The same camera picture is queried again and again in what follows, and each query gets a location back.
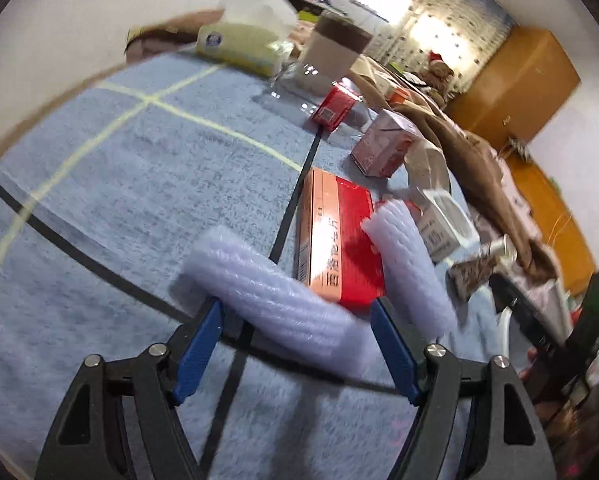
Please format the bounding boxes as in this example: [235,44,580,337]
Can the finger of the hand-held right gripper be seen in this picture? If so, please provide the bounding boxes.
[488,271,567,356]

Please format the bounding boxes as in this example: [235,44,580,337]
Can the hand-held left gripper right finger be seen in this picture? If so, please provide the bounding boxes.
[368,296,560,480]

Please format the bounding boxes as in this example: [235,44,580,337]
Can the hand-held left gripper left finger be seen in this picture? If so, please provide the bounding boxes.
[34,299,226,480]

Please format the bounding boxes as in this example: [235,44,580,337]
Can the white foam net sleeve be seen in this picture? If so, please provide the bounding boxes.
[362,199,457,336]
[182,225,380,386]

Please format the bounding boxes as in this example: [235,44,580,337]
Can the pink milk carton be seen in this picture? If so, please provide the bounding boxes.
[349,109,424,178]

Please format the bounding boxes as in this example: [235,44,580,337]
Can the crumpled brown wrapper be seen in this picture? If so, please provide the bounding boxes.
[447,235,517,303]

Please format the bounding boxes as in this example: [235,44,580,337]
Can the orange wooden headboard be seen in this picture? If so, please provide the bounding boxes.
[504,150,597,296]

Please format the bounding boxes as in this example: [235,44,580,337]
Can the small white carton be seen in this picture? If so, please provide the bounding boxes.
[414,187,480,263]

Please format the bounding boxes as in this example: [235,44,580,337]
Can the pink quilt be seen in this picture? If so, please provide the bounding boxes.
[474,145,580,311]

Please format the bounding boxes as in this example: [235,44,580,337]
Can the large red orange box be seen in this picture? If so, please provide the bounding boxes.
[297,167,386,309]

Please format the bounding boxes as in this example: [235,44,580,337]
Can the orange wooden wardrobe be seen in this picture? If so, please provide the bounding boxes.
[444,25,583,146]

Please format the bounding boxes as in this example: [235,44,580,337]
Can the orange white box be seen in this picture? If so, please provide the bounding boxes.
[387,85,415,106]

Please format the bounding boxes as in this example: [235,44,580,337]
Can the small red box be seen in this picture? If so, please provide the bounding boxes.
[309,85,359,131]

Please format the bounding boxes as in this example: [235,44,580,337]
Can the brown teddy bear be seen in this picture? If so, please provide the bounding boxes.
[414,50,455,98]

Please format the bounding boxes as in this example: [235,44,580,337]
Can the brown white paper cup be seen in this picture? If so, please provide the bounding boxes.
[299,10,373,96]

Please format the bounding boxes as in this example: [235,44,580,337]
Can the dotted window curtain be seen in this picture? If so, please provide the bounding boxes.
[379,0,517,86]

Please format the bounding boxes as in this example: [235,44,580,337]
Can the yellow tissue pack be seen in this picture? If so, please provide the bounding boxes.
[194,0,298,78]

